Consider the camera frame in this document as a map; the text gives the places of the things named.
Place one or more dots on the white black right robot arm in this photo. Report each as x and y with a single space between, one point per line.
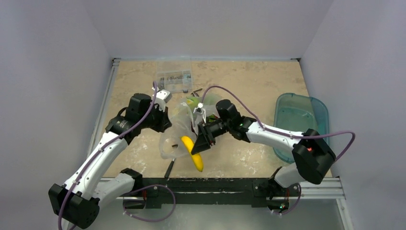
312 155

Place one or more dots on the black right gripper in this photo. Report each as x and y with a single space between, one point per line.
205 133

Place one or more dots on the black handled claw hammer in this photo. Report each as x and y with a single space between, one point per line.
169 169

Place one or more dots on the teal translucent plastic tub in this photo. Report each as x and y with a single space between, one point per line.
298 113

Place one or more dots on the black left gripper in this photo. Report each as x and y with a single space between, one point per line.
164 122

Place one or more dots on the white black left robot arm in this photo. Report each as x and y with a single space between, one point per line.
78 201

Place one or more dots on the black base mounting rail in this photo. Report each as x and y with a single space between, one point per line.
255 192

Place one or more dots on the clear plastic screw organizer box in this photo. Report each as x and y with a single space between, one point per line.
174 74

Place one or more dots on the green fake pear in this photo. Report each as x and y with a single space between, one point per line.
192 102

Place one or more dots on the yellow fake banana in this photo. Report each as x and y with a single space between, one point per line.
196 158

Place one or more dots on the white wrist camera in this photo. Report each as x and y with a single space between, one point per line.
161 98
199 114

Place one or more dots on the clear printed plastic bag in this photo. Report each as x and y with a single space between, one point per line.
181 117

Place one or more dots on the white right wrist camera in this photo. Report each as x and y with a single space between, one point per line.
199 114

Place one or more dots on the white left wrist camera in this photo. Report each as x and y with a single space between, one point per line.
161 98

